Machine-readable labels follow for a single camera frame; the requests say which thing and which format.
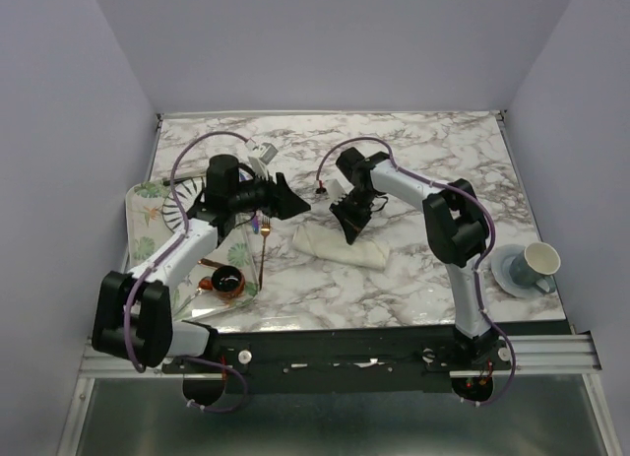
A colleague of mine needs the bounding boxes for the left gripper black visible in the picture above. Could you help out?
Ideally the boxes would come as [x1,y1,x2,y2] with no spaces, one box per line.
[229,165,311,219]

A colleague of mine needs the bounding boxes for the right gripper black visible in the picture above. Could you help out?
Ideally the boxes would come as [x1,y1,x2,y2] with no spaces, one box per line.
[330,188,379,244]

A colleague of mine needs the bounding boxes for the rose gold fork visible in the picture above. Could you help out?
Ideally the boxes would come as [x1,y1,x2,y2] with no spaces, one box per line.
[258,216,272,290]

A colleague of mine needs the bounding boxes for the white cloth napkin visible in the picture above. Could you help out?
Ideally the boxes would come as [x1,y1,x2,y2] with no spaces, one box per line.
[292,223,390,271]

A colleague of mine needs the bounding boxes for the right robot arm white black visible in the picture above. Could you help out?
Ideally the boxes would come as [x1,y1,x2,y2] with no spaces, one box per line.
[330,148,497,369]

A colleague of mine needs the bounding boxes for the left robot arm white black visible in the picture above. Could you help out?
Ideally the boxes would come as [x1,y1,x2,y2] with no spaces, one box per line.
[92,155,310,372]

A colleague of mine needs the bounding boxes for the white plate blue stripes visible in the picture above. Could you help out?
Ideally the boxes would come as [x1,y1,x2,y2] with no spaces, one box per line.
[161,178,205,232]

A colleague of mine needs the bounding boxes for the black and copper small bowl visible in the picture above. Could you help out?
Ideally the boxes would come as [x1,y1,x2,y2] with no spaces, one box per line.
[211,266,245,300]

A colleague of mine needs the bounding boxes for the copper spoon on tray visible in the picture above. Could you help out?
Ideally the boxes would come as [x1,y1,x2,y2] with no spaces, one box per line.
[198,258,227,294]

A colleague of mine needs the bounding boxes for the green chopsticks on tray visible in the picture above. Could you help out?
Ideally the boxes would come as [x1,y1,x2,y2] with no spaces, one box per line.
[161,172,205,186]

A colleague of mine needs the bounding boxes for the leaf pattern serving tray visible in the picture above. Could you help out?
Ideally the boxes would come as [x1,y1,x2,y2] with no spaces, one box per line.
[125,180,259,322]

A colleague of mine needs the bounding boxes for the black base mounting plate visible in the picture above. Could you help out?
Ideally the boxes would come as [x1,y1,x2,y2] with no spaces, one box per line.
[157,322,513,393]

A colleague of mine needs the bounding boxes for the white saucer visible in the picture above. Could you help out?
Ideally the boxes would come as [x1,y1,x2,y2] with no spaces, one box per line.
[490,244,557,299]

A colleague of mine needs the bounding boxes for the blue grey mug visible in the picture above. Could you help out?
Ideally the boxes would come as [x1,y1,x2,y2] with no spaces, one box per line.
[508,242,561,294]

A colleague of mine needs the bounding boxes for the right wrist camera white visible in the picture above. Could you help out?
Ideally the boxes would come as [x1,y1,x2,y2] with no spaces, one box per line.
[316,179,347,202]

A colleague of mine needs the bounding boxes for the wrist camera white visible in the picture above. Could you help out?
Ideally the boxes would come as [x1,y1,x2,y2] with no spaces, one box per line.
[248,143,278,179]
[316,179,347,202]

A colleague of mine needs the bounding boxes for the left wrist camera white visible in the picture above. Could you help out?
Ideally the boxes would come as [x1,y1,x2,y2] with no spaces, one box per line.
[248,143,278,179]

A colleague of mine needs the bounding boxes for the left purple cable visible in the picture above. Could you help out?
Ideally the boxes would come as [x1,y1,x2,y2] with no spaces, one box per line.
[123,132,257,416]

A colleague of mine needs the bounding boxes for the purple cable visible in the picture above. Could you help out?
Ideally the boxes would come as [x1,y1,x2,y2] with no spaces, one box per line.
[123,132,257,416]
[314,136,518,409]

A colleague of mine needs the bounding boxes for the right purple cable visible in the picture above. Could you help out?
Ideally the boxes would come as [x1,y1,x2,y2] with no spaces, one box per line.
[314,136,518,409]

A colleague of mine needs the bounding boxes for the aluminium frame rail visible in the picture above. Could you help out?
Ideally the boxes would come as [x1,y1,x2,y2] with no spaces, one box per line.
[78,336,601,378]

